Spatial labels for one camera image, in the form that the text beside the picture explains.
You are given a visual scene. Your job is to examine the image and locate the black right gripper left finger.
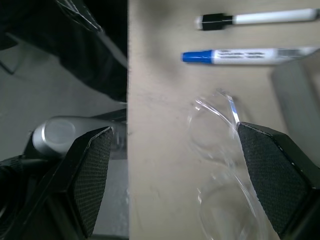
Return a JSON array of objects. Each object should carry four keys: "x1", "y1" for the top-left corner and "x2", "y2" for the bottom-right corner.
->
[{"x1": 9, "y1": 126, "x2": 115, "y2": 240}]

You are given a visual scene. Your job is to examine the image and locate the grey robot right leg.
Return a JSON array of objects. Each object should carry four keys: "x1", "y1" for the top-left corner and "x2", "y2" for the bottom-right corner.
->
[{"x1": 32, "y1": 115, "x2": 127, "y2": 161}]

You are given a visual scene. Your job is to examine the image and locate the white marker blue cap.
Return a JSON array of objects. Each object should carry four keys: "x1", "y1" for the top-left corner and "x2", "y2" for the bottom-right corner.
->
[{"x1": 180, "y1": 46, "x2": 318, "y2": 66}]

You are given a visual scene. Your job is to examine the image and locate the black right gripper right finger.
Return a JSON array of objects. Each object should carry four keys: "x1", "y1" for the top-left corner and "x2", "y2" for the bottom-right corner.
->
[{"x1": 236, "y1": 121, "x2": 320, "y2": 240}]

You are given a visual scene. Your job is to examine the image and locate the white marker black cap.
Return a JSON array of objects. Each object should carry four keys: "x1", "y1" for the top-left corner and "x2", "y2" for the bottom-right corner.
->
[{"x1": 194, "y1": 8, "x2": 320, "y2": 31}]

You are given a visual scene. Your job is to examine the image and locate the clear plastic glasses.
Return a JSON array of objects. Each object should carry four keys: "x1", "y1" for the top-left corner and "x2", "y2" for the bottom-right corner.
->
[{"x1": 187, "y1": 88, "x2": 281, "y2": 240}]

